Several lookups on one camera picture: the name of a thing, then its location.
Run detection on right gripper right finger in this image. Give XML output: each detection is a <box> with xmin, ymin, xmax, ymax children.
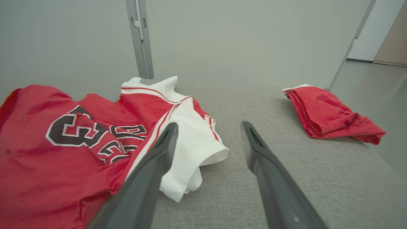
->
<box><xmin>240</xmin><ymin>121</ymin><xmax>328</xmax><ymax>229</ymax></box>

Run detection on grey metal partition post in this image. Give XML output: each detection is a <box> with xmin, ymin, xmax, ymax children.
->
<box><xmin>125</xmin><ymin>0</ymin><xmax>142</xmax><ymax>79</ymax></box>
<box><xmin>139</xmin><ymin>0</ymin><xmax>155</xmax><ymax>79</ymax></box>

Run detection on red shorts with white stripe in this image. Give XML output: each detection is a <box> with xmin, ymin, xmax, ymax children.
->
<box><xmin>281</xmin><ymin>84</ymin><xmax>386</xmax><ymax>146</ymax></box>

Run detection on red jersey with white sleeves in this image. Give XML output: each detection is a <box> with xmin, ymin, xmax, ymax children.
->
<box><xmin>0</xmin><ymin>76</ymin><xmax>230</xmax><ymax>229</ymax></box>

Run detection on thin grey partition post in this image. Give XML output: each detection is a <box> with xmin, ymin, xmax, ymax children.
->
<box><xmin>324</xmin><ymin>0</ymin><xmax>377</xmax><ymax>92</ymax></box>

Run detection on beige door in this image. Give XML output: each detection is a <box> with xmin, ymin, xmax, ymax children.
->
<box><xmin>373</xmin><ymin>0</ymin><xmax>407</xmax><ymax>67</ymax></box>

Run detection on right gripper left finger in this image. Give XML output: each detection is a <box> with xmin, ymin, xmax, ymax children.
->
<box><xmin>85</xmin><ymin>122</ymin><xmax>179</xmax><ymax>229</ymax></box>

